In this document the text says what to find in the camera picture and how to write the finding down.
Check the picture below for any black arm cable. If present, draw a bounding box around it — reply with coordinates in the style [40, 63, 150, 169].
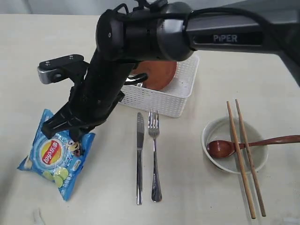
[112, 0, 300, 59]

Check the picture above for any blue chips bag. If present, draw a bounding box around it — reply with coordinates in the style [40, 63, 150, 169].
[17, 109, 95, 201]

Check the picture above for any white perforated plastic basket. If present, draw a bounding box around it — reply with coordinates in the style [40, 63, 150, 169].
[119, 54, 200, 118]

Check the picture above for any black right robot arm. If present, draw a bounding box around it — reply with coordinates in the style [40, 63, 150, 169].
[38, 0, 300, 141]

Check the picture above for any white ceramic bowl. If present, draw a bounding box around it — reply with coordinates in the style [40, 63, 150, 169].
[201, 117, 268, 174]

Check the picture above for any brown wooden spoon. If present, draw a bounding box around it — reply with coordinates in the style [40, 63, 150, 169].
[206, 135, 300, 158]

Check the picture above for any brown wooden plate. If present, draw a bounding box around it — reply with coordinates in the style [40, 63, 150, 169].
[131, 61, 177, 90]

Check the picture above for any wooden chopstick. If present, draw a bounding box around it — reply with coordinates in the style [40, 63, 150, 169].
[235, 99, 266, 217]
[226, 101, 256, 219]

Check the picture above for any silver table knife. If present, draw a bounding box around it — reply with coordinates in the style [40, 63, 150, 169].
[136, 112, 144, 205]

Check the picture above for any silver metal fork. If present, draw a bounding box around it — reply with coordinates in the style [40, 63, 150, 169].
[148, 110, 162, 203]

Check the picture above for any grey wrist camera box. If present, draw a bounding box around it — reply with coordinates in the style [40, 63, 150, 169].
[37, 54, 89, 84]

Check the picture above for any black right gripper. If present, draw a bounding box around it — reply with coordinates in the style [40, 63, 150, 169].
[41, 51, 138, 142]

